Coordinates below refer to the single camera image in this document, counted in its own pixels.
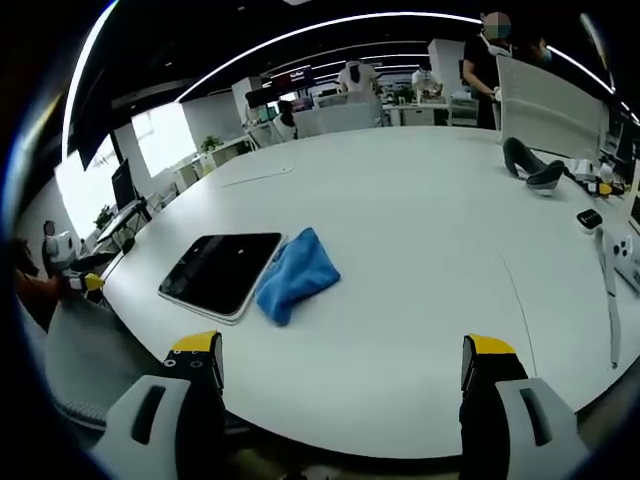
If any blue cleaning cloth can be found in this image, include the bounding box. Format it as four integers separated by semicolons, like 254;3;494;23
254;227;342;327

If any small black white device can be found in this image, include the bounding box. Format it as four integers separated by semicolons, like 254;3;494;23
576;207;604;235

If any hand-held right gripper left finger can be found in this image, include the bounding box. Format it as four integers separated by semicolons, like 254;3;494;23
92;329;227;480

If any yellow black gripper on table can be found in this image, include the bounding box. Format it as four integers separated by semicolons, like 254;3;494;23
579;177;627;199

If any white mesh office chair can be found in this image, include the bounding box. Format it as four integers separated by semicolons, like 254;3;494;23
494;53;604;164

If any dark rectangular mirror white frame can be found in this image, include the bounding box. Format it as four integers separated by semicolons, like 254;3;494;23
157;231;290;327

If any grey neck headset device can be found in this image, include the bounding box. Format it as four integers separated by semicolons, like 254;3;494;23
502;136;566;190

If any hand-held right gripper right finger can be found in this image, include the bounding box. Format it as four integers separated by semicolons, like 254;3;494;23
458;333;591;480

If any white game controller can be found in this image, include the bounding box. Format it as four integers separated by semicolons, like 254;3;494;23
602;232;640;292

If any grey office chair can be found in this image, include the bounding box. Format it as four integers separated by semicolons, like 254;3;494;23
43;294;166;431

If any white flat strip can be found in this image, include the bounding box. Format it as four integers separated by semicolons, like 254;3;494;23
222;167;296;189

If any black computer monitor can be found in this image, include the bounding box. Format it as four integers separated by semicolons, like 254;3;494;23
110;158;137;211

